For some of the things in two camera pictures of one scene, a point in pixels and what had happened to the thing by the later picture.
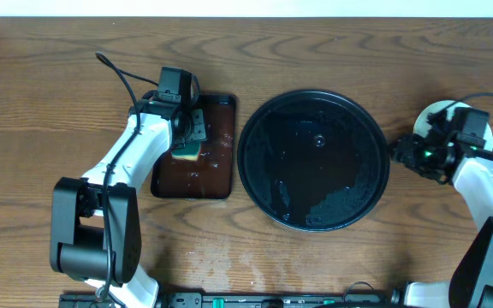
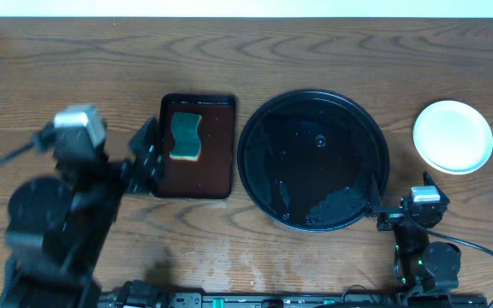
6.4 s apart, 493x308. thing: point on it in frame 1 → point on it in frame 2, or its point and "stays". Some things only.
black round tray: x=313 y=160 stays
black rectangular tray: x=211 y=176 stays
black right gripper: x=406 y=153 → x=391 y=218
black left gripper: x=193 y=127 → x=132 y=172
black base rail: x=239 y=300 stays
